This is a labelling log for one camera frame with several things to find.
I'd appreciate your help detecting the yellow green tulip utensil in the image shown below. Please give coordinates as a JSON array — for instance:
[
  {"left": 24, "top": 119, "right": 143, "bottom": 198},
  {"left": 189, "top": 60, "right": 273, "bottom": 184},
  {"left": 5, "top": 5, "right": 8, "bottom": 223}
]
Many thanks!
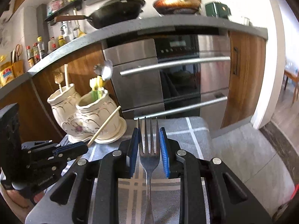
[
  {"left": 97, "top": 76, "right": 105, "bottom": 99},
  {"left": 89, "top": 77, "right": 98, "bottom": 101}
]

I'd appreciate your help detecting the left hand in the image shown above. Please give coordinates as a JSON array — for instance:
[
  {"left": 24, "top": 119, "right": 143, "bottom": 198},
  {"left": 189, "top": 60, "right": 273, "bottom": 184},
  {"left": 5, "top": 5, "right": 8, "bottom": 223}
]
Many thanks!
[{"left": 1, "top": 185, "right": 44, "bottom": 219}]

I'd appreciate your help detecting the white floral ceramic utensil holder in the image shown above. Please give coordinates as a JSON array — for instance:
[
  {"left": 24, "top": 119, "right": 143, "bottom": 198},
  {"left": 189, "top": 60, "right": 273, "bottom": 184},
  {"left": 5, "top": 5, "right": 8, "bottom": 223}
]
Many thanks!
[{"left": 47, "top": 83, "right": 117, "bottom": 143}]

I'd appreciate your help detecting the grey speckled countertop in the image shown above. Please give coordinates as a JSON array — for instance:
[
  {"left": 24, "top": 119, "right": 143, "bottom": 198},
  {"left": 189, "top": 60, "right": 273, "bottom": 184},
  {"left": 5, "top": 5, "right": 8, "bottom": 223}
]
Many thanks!
[{"left": 1, "top": 15, "right": 268, "bottom": 99}]

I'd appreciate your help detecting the black wok with wooden handle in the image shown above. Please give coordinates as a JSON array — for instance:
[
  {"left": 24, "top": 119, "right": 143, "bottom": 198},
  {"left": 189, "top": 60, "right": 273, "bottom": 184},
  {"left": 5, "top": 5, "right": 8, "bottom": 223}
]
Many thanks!
[{"left": 53, "top": 0, "right": 146, "bottom": 29}]

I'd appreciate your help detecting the silver fork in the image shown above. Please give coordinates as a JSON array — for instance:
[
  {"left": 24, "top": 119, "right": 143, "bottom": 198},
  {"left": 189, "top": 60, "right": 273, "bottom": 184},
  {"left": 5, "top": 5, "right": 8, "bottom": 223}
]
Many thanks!
[{"left": 139, "top": 117, "right": 160, "bottom": 223}]

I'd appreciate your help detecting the white chopstick in holder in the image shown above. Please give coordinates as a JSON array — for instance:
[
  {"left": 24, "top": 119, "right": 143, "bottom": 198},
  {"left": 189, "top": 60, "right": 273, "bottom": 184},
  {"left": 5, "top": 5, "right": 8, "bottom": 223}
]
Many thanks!
[{"left": 64, "top": 64, "right": 70, "bottom": 88}]

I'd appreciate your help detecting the clear yellow cap bottle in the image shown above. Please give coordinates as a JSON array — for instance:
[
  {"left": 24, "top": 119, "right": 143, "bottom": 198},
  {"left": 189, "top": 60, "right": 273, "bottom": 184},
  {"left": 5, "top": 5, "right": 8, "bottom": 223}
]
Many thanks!
[{"left": 37, "top": 36, "right": 47, "bottom": 59}]

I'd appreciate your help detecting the stainless steel oven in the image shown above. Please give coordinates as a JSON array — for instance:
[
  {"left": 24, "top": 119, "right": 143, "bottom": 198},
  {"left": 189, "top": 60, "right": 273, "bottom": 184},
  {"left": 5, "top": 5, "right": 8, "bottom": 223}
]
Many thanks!
[{"left": 103, "top": 34, "right": 231, "bottom": 120}]

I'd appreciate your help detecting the wooden knife block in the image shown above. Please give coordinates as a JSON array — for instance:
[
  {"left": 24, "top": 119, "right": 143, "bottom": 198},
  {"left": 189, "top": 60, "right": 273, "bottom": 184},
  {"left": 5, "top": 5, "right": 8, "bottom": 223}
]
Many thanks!
[{"left": 10, "top": 44, "right": 25, "bottom": 78}]

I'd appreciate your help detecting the small silver decorative spoon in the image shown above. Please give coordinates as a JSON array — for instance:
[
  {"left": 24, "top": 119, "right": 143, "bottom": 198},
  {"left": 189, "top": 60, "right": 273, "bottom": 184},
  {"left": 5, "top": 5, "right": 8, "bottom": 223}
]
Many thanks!
[{"left": 93, "top": 64, "right": 102, "bottom": 76}]

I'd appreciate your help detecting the yellow oil bottle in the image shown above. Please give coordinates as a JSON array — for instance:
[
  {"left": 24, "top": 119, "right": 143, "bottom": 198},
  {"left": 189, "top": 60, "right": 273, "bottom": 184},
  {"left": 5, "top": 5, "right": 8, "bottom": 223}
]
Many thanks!
[{"left": 0, "top": 55, "right": 15, "bottom": 87}]

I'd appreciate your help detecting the copper frying pan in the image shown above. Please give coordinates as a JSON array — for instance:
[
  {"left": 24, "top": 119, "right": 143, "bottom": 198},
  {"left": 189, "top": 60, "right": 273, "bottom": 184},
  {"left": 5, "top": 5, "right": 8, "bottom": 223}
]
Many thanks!
[{"left": 152, "top": 0, "right": 202, "bottom": 15}]

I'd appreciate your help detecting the dark sauce bottle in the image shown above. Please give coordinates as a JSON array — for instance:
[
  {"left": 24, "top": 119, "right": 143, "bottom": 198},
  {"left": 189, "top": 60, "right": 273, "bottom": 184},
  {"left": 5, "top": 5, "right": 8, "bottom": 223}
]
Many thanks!
[{"left": 26, "top": 46, "right": 34, "bottom": 68}]

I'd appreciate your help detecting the yellow green tulip utensil right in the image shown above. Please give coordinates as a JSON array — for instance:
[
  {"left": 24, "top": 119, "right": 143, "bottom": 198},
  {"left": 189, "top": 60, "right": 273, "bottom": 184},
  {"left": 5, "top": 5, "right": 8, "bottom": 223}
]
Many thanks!
[{"left": 97, "top": 76, "right": 105, "bottom": 99}]

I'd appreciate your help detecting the wall shelf with jars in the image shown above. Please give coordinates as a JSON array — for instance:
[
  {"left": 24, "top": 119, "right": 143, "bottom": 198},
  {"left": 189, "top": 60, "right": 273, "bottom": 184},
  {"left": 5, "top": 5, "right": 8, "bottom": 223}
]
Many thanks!
[{"left": 45, "top": 0, "right": 83, "bottom": 22}]

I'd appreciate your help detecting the yellow spatula hanging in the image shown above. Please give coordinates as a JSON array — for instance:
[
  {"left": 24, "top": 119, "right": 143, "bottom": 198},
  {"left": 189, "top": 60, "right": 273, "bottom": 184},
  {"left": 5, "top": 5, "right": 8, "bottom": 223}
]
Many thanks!
[{"left": 73, "top": 20, "right": 86, "bottom": 38}]

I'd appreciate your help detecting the yellow green tulip utensil left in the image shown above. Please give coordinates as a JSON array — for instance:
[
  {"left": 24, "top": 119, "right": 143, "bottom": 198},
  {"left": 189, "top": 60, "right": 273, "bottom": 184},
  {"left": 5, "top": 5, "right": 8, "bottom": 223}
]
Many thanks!
[{"left": 89, "top": 77, "right": 98, "bottom": 101}]

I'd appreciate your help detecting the green appliance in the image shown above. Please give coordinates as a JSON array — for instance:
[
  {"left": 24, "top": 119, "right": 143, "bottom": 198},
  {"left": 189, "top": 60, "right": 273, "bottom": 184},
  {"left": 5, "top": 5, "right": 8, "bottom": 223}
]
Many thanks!
[{"left": 205, "top": 1, "right": 231, "bottom": 19}]

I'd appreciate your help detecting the wooden chopstick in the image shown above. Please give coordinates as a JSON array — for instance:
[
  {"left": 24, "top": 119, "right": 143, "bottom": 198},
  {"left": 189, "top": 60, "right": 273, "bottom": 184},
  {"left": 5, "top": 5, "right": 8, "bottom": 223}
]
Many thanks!
[{"left": 87, "top": 106, "right": 121, "bottom": 148}]

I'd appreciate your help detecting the wooden dining table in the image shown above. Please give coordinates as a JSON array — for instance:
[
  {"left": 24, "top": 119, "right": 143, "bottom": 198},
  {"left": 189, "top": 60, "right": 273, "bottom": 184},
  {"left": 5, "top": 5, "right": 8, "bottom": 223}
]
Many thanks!
[{"left": 284, "top": 68, "right": 298, "bottom": 105}]

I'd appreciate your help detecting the white bowl on counter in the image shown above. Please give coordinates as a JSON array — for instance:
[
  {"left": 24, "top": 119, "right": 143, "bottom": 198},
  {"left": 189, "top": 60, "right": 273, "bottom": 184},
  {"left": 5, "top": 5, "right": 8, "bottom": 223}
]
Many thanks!
[{"left": 229, "top": 15, "right": 253, "bottom": 27}]

